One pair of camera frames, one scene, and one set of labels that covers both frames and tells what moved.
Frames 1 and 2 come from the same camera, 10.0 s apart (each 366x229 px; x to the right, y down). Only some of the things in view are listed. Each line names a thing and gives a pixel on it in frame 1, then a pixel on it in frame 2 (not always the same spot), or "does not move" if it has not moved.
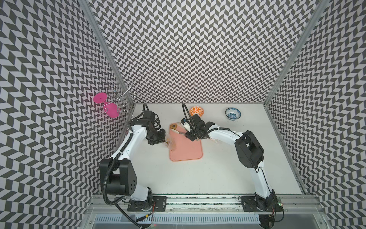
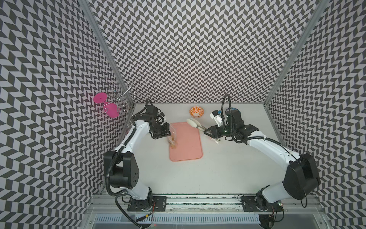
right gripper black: x=189 y=135 -> x=214 y=132
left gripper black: x=161 y=139 -> x=165 y=132
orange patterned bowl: x=197 y=110 does not move
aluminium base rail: x=294 y=212 does not move
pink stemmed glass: x=112 y=109 does not move
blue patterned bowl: x=232 y=113 does not move
